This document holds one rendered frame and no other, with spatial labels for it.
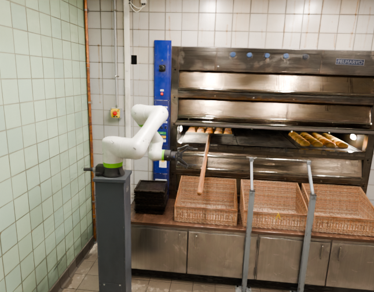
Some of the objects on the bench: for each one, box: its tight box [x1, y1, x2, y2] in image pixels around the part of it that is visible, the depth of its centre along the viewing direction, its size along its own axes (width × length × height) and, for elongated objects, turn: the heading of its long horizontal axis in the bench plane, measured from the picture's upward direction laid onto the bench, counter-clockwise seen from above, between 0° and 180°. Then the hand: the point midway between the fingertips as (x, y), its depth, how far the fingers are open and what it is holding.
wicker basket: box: [301, 183, 374, 237], centre depth 276 cm, size 49×56×28 cm
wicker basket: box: [174, 176, 239, 226], centre depth 287 cm, size 49×56×28 cm
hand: (195, 157), depth 252 cm, fingers open, 13 cm apart
